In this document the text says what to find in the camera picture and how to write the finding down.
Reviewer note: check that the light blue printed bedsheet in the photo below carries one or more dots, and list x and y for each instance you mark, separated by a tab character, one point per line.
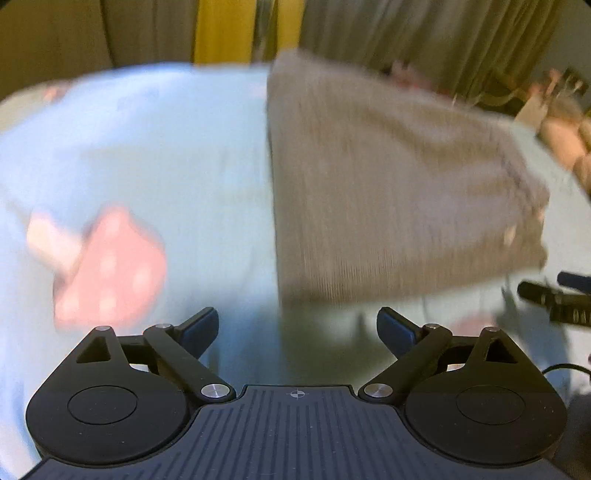
185	150

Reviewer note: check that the grey knit pants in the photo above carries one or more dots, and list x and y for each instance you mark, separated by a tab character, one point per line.
381	192

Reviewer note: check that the yellow curtain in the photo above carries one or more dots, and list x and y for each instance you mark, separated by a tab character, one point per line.
245	32

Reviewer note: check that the black blue-tipped opposite left gripper finger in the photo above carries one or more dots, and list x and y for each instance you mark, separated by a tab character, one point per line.
566	308

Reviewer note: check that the wall power outlet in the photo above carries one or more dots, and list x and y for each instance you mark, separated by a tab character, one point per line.
574	83

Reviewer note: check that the grey curtain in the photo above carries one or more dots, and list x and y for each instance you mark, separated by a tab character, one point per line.
455	43

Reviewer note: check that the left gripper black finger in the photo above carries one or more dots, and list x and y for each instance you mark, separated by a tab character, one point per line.
177	350
417	350

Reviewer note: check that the pink plush toy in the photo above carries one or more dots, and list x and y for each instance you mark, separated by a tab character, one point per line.
567	136

